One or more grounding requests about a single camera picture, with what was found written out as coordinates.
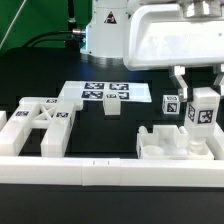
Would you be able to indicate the white chair seat part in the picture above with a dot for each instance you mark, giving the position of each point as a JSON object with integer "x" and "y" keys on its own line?
{"x": 168, "y": 142}

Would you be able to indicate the white left fence block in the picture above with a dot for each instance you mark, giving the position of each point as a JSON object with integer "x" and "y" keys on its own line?
{"x": 3, "y": 119}

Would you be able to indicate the black cable connector post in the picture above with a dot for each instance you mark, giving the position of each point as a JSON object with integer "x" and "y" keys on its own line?
{"x": 77, "y": 35}

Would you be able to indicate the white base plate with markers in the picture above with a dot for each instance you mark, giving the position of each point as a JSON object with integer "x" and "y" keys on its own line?
{"x": 95, "y": 91}

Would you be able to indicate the white chair back frame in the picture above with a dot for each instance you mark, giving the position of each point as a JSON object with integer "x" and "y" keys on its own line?
{"x": 55, "y": 115}

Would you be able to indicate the white diagonal rod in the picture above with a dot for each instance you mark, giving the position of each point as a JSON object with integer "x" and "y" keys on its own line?
{"x": 6, "y": 35}

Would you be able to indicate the white right fence bar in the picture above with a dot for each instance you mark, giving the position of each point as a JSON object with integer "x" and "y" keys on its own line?
{"x": 216, "y": 143}

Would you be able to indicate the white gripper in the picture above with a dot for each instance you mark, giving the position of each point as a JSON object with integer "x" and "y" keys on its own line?
{"x": 177, "y": 35}

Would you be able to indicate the white fence bar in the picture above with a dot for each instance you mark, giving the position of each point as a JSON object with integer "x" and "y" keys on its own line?
{"x": 111, "y": 172}
{"x": 216, "y": 143}

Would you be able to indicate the white cube near marker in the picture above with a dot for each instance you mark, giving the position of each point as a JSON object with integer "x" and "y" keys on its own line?
{"x": 171, "y": 104}

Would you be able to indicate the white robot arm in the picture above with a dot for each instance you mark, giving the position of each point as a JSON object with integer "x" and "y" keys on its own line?
{"x": 105, "y": 32}

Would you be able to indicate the white front fence bar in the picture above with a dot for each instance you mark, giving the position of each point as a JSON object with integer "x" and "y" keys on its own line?
{"x": 111, "y": 172}

